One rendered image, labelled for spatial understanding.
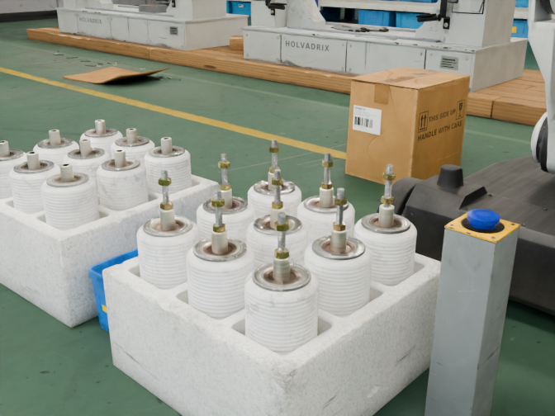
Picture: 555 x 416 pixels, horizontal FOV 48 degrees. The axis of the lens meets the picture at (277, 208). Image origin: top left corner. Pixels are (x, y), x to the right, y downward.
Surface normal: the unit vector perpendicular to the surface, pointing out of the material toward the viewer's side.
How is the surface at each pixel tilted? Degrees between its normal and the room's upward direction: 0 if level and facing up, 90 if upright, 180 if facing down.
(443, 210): 46
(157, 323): 90
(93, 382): 0
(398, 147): 90
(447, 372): 90
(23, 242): 90
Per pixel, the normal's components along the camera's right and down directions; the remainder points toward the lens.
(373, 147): -0.69, 0.25
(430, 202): -0.49, -0.46
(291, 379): 0.73, 0.26
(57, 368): 0.00, -0.93
